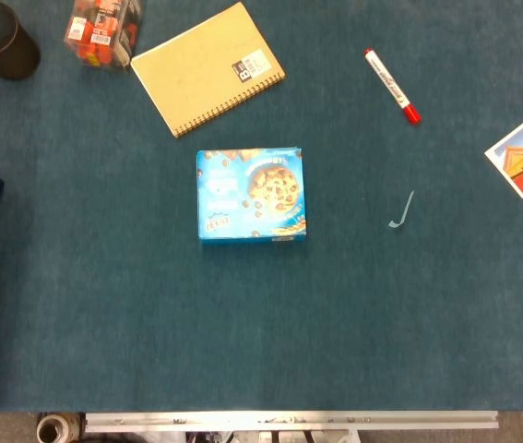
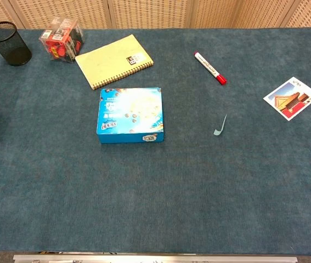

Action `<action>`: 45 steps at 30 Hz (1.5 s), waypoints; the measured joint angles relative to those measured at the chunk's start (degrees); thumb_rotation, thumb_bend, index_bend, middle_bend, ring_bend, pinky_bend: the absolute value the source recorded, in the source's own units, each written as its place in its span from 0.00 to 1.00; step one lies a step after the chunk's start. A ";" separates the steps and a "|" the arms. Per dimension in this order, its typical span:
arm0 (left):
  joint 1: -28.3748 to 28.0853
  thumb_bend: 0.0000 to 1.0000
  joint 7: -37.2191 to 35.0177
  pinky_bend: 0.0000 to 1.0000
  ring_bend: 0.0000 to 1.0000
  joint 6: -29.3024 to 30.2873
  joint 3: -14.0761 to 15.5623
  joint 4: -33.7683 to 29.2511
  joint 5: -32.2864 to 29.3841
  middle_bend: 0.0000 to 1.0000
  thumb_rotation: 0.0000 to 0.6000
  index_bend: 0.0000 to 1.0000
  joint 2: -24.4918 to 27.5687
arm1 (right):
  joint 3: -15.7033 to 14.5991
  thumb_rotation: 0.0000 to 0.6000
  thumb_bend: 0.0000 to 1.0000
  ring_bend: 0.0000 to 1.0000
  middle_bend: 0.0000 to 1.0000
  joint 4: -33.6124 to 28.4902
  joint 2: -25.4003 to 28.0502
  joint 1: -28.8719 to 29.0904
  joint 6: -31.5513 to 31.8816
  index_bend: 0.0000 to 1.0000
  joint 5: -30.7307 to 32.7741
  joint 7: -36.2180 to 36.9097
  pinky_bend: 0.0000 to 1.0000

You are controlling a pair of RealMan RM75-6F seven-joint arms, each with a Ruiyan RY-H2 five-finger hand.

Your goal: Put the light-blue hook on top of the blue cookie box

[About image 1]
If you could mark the small grey hook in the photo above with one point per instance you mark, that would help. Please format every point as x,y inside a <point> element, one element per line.
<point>407,207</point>

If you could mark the clear box of red clips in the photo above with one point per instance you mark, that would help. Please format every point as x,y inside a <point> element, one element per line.
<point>99,34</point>

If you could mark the blue cookie box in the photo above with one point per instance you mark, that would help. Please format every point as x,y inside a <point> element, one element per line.
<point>252,196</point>

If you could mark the black mesh pen holder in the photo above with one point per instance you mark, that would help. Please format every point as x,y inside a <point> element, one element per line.
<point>5,51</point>

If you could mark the kraft spiral notebook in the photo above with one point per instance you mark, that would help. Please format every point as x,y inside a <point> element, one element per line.
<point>205,69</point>

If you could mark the grey tape roll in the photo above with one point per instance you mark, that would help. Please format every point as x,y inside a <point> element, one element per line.
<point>53,429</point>

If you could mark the blue felt table cover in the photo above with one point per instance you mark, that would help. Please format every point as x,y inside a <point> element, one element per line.
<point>261,314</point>

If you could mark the red whiteboard marker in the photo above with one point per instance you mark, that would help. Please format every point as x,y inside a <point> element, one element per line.
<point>392,87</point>

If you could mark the aluminium table edge rail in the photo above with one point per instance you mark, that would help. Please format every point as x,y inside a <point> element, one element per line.
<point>288,421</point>

